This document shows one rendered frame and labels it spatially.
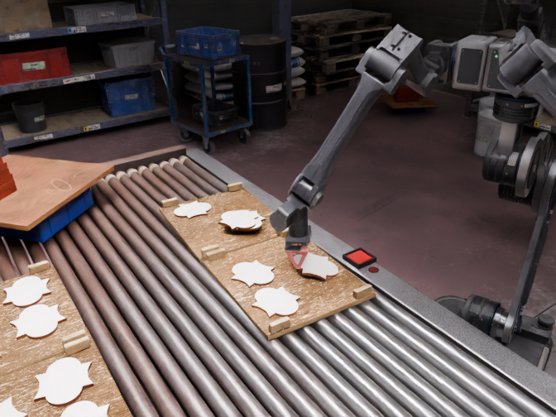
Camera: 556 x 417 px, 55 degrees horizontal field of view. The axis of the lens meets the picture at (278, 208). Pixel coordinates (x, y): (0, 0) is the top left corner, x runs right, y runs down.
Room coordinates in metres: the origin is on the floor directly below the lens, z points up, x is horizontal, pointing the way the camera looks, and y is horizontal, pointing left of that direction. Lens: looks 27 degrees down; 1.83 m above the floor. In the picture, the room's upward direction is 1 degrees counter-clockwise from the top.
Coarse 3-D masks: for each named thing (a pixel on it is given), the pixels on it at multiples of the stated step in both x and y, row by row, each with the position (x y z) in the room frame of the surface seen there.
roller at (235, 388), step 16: (96, 208) 1.79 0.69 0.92; (112, 240) 1.57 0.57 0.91; (128, 256) 1.45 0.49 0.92; (144, 272) 1.36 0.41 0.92; (160, 288) 1.27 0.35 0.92; (160, 304) 1.22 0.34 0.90; (176, 304) 1.19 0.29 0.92; (176, 320) 1.13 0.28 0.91; (192, 336) 1.06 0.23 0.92; (208, 352) 1.00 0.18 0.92; (208, 368) 0.97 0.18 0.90; (224, 368) 0.94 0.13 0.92; (224, 384) 0.90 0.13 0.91; (240, 384) 0.89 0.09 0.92; (240, 400) 0.85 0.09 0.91; (256, 400) 0.85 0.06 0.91; (256, 416) 0.80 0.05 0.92
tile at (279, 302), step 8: (264, 288) 1.23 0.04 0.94; (272, 288) 1.23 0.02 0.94; (280, 288) 1.22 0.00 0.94; (256, 296) 1.19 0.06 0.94; (264, 296) 1.19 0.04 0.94; (272, 296) 1.19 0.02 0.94; (280, 296) 1.19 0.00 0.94; (288, 296) 1.19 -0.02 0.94; (296, 296) 1.18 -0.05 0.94; (256, 304) 1.15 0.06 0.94; (264, 304) 1.15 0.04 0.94; (272, 304) 1.15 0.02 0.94; (280, 304) 1.15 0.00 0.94; (288, 304) 1.15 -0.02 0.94; (296, 304) 1.15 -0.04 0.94; (272, 312) 1.12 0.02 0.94; (280, 312) 1.12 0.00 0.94; (288, 312) 1.12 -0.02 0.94; (296, 312) 1.13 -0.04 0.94
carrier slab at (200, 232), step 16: (224, 192) 1.88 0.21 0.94; (240, 192) 1.88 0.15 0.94; (160, 208) 1.75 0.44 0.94; (224, 208) 1.74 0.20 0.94; (240, 208) 1.73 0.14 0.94; (256, 208) 1.73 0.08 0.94; (176, 224) 1.62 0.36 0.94; (192, 224) 1.62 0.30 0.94; (208, 224) 1.62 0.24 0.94; (192, 240) 1.51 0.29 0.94; (208, 240) 1.51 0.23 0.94; (224, 240) 1.51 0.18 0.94; (240, 240) 1.51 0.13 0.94; (256, 240) 1.51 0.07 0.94
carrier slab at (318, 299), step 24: (216, 264) 1.37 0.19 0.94; (264, 264) 1.36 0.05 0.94; (288, 264) 1.36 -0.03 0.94; (336, 264) 1.35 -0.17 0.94; (240, 288) 1.24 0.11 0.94; (288, 288) 1.24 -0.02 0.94; (312, 288) 1.23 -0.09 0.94; (336, 288) 1.23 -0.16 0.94; (264, 312) 1.13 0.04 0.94; (312, 312) 1.13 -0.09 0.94; (336, 312) 1.14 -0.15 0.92; (264, 336) 1.05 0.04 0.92
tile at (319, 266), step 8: (296, 256) 1.34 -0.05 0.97; (312, 256) 1.35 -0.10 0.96; (320, 256) 1.36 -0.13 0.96; (304, 264) 1.31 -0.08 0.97; (312, 264) 1.32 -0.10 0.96; (320, 264) 1.32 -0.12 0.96; (328, 264) 1.33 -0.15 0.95; (304, 272) 1.27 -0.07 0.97; (312, 272) 1.27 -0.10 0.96; (320, 272) 1.28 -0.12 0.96; (328, 272) 1.29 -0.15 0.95; (336, 272) 1.29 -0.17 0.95
